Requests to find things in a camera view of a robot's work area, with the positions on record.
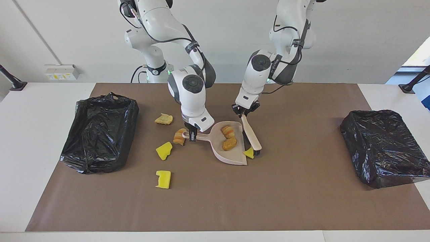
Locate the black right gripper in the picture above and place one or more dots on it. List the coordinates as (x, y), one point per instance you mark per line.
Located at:
(192, 128)

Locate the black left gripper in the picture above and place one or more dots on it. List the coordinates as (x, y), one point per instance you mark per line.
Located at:
(247, 107)

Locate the striped toy croissant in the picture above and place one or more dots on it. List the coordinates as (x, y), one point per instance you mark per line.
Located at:
(178, 138)

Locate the pale toy dumpling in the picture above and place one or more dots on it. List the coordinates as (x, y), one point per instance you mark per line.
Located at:
(164, 119)
(228, 131)

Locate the beige hand brush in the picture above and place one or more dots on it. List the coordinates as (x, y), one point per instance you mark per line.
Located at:
(252, 137)

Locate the irregular yellow sponge chunk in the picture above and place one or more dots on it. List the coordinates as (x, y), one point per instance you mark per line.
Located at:
(164, 151)

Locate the brown fried nugget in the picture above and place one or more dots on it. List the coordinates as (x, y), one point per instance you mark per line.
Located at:
(229, 144)

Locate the beige plastic dustpan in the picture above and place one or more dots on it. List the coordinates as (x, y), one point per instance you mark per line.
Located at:
(231, 156)

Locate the small yellow sponge wedge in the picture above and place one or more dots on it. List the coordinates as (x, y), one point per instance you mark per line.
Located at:
(249, 153)

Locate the notched rectangular yellow sponge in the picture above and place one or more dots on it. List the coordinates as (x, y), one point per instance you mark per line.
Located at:
(164, 179)

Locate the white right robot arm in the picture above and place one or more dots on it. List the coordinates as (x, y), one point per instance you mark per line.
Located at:
(193, 101)

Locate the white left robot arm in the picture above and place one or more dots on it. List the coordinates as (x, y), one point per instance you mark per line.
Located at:
(252, 84)

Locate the open bin with black bag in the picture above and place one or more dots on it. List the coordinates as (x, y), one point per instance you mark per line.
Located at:
(100, 134)

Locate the bin wrapped in black bag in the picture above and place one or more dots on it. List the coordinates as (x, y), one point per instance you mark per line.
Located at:
(383, 148)

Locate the brown table mat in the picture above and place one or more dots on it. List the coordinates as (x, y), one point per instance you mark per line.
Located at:
(302, 201)

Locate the dark blue object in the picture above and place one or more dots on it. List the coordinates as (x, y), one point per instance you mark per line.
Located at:
(427, 102)

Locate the white wall socket box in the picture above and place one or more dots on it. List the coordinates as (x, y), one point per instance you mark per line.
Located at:
(62, 72)

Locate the black clamp mount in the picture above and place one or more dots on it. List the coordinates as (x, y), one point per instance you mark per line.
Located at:
(413, 82)
(10, 80)

